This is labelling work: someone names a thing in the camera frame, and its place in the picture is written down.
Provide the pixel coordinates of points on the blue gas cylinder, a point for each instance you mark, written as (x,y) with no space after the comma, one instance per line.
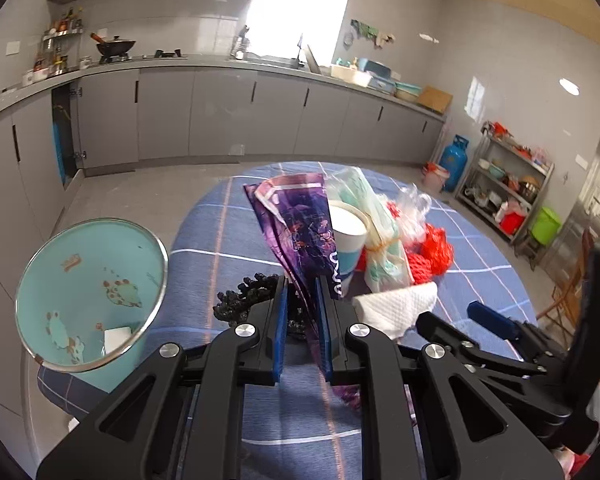
(454,160)

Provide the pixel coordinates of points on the sink faucet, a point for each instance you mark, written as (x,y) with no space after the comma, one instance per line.
(300,52)

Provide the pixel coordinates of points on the black bumpy cluster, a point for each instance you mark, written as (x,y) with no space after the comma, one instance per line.
(245,300)

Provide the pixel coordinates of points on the white paper scrap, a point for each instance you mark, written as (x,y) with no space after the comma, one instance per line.
(117,339)

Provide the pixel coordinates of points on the leaning cutting board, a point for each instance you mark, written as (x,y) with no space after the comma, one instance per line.
(312,60)

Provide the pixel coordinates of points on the purple snack wrapper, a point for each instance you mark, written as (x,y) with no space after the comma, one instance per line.
(300,230)

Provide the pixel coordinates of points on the green bucket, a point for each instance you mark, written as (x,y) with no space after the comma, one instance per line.
(546,222)

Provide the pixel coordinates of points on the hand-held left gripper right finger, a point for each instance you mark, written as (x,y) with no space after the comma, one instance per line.
(325,330)

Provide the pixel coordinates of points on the white basin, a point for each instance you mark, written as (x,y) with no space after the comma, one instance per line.
(350,75)

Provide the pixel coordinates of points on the black gas stove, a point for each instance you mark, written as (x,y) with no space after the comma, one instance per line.
(167,53)

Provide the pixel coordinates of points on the red mesh bag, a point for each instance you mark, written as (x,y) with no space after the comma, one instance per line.
(435,255)

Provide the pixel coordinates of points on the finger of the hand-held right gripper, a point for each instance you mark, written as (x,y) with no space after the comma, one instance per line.
(492,319)
(485,352)

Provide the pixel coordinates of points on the teal enamel basin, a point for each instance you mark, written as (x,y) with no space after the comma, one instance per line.
(80,280)

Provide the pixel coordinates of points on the white wall socket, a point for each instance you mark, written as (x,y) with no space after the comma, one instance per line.
(12,48)

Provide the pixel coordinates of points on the hanging cloths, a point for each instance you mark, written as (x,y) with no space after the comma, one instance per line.
(372,30)

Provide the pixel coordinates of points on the clear plastic bag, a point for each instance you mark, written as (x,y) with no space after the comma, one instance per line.
(385,255)
(412,210)

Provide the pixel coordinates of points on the white paper towel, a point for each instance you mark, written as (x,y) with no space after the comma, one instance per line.
(400,305)

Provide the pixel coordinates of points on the cardboard box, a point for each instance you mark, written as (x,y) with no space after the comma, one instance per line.
(435,99)

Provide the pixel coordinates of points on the pink bucket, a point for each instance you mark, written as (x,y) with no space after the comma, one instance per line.
(435,177)

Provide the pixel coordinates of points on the bright window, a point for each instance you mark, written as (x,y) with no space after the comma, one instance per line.
(300,5)

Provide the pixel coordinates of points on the white and blue paper cup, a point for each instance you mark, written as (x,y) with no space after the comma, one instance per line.
(347,250)

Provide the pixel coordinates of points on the grey kitchen cabinet run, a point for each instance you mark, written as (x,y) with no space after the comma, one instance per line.
(165,110)

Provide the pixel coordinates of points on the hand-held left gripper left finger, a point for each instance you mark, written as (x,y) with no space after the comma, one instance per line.
(280,330)

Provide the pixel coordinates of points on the metal spice rack with bottles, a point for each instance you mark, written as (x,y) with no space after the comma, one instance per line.
(60,35)

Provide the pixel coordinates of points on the metal shelf rack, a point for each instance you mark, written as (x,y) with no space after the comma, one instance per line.
(505,185)

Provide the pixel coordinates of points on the stacked teal basins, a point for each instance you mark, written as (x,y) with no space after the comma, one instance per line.
(407,91)

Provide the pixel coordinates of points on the blue plastic box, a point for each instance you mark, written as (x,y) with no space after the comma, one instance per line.
(377,67)

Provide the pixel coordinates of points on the wooden chair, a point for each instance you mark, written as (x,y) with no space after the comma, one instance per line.
(562,290)

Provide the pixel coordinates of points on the black wok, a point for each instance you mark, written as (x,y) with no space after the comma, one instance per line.
(116,46)

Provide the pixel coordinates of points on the blue canister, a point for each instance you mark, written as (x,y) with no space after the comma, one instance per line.
(58,152)

